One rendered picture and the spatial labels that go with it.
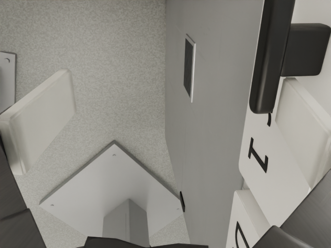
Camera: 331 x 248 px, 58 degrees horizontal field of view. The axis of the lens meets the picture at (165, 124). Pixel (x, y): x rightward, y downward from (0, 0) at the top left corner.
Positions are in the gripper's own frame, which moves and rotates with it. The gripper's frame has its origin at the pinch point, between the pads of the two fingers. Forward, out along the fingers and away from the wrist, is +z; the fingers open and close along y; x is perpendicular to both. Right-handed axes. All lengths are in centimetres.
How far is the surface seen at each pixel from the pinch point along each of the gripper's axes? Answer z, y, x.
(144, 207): 84, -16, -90
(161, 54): 90, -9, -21
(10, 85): 77, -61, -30
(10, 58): 78, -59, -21
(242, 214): 6.7, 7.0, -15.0
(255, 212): 6.0, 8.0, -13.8
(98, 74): 85, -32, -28
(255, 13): 15.1, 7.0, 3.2
